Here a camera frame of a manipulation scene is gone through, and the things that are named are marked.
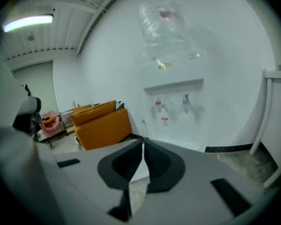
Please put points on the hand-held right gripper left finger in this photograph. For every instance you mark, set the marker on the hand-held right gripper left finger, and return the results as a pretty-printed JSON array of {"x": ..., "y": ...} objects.
[{"x": 89, "y": 191}]

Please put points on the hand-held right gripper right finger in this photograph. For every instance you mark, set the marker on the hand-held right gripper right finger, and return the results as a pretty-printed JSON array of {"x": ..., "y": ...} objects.
[{"x": 192, "y": 196}]

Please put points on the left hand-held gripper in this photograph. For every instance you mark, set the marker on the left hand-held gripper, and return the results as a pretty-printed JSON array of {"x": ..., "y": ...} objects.
[{"x": 9, "y": 160}]

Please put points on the pink chair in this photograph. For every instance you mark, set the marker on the pink chair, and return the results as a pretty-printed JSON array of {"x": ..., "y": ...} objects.
[{"x": 50, "y": 125}]

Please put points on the gold shelf rack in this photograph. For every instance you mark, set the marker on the gold shelf rack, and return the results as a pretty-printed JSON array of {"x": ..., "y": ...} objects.
[{"x": 66, "y": 122}]

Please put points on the orange sofa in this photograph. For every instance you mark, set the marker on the orange sofa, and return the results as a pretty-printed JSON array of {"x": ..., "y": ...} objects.
[{"x": 105, "y": 132}]

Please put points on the orange cushion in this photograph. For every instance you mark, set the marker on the orange cushion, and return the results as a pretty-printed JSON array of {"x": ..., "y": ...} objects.
[{"x": 93, "y": 114}]

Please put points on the round smoke detector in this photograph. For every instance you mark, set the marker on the round smoke detector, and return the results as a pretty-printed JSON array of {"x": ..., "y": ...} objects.
[{"x": 31, "y": 37}]

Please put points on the long ceiling light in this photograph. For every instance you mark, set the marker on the long ceiling light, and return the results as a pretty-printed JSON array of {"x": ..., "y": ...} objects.
[{"x": 28, "y": 22}]

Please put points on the clear water bottle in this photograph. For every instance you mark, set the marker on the clear water bottle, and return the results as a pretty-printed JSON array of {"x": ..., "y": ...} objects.
[{"x": 162, "y": 29}]

